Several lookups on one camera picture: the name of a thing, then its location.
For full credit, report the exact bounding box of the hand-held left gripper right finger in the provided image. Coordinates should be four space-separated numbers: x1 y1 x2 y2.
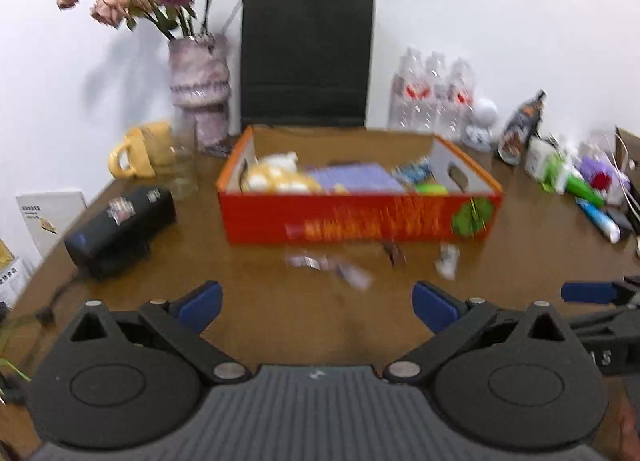
384 281 581 384

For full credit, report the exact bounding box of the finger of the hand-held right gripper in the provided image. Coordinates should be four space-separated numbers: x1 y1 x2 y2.
567 305 640 342
561 277 640 307

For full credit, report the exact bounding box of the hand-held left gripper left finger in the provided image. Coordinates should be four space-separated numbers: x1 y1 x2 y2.
55 281 251 384

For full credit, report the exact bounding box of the red cardboard box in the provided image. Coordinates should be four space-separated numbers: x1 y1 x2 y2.
216 125 504 246

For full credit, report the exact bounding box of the purple burlap pouch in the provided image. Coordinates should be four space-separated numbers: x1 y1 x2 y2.
305 162 407 193

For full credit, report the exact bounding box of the wooden desktop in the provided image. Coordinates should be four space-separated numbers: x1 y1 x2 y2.
0 134 640 461

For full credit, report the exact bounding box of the person's right hand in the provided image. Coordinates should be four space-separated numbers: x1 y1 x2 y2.
617 376 640 461

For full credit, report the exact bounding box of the clear plastic packet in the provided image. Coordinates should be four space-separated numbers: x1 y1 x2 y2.
435 242 461 281
285 252 326 272

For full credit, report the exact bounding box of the brown small candy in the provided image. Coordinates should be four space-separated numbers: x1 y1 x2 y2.
382 238 408 267

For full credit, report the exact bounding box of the blue and white tube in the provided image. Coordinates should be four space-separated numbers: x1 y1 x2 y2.
575 198 622 244

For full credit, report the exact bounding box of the silver candy wrapper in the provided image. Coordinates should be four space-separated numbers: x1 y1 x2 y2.
325 261 373 290

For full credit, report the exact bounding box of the green tube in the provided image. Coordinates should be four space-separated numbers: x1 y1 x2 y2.
565 174 606 207

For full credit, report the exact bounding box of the black case with stickers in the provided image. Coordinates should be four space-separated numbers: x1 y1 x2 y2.
64 186 178 279

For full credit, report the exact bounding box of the purple bag with red flower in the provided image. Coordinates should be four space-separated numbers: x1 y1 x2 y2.
580 151 623 192

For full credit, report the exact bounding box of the green liquid spray bottle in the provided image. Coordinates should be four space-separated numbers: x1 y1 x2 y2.
542 151 576 193

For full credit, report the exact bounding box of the brown paper bag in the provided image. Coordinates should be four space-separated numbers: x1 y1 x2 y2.
614 127 640 222

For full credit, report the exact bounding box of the blue snack packet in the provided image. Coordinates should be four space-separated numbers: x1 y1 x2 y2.
391 157 433 187

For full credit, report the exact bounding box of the clear glass cup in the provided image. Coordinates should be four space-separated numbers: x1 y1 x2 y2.
142 125 199 200

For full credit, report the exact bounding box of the white and yellow plush toy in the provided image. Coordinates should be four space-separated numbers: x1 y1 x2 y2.
241 152 323 193

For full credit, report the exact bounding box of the yellow mug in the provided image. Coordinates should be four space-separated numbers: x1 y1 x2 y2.
109 122 173 179

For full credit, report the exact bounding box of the white booklet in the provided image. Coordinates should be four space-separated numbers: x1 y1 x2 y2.
15 190 87 262

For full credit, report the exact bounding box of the decorated bottle-shaped ornament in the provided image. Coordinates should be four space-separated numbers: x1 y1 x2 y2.
497 90 547 165

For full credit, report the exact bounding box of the white robot-shaped speaker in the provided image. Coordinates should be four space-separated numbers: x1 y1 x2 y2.
462 98 501 152

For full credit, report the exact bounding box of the colourful packaging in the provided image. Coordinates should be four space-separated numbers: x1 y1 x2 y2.
0 240 33 309

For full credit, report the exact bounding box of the clear water bottle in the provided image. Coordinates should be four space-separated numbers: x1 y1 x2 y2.
389 47 426 129
442 57 476 142
420 51 451 134

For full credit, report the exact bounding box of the purple ceramic vase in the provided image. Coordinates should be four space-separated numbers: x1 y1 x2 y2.
167 34 233 154

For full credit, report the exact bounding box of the black paper bag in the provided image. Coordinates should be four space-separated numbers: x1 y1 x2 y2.
232 0 376 129

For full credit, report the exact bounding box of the black cable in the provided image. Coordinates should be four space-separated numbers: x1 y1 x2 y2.
30 271 81 329

